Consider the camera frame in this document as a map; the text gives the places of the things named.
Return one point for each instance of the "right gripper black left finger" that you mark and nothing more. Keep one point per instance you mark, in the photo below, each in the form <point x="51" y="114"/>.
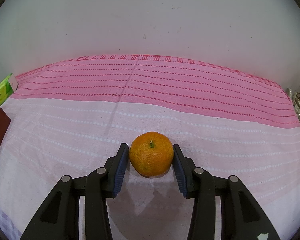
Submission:
<point x="58" y="215"/>

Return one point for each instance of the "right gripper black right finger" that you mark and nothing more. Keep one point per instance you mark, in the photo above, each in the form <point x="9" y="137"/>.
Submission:
<point x="241" y="215"/>

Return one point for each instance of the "orange tangerine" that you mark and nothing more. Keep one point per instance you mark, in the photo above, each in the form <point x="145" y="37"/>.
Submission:
<point x="151" y="154"/>

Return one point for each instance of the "pink purple checkered tablecloth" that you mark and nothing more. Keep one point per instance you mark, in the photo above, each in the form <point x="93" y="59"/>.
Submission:
<point x="71" y="116"/>

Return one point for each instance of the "green tissue pack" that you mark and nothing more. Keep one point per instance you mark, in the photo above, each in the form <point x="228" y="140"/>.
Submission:
<point x="7" y="87"/>

